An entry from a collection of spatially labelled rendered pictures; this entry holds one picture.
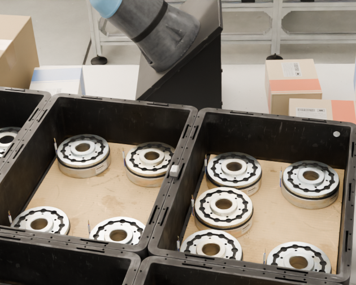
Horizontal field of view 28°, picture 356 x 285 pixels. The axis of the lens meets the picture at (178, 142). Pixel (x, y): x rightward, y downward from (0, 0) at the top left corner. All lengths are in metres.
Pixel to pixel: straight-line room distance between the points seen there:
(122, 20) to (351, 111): 0.55
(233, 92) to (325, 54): 1.65
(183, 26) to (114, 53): 1.91
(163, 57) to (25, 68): 0.40
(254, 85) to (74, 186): 0.68
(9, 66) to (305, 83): 0.70
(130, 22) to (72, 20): 2.28
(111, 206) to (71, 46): 2.33
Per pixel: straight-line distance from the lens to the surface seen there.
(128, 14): 1.55
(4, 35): 1.76
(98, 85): 1.89
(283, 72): 1.78
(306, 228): 1.26
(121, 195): 1.32
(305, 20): 3.75
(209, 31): 1.55
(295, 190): 1.28
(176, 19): 1.59
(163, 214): 1.13
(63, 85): 1.74
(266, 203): 1.30
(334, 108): 1.66
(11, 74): 1.73
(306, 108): 1.65
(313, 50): 3.48
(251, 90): 1.84
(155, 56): 1.59
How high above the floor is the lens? 1.69
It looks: 37 degrees down
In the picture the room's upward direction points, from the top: 3 degrees counter-clockwise
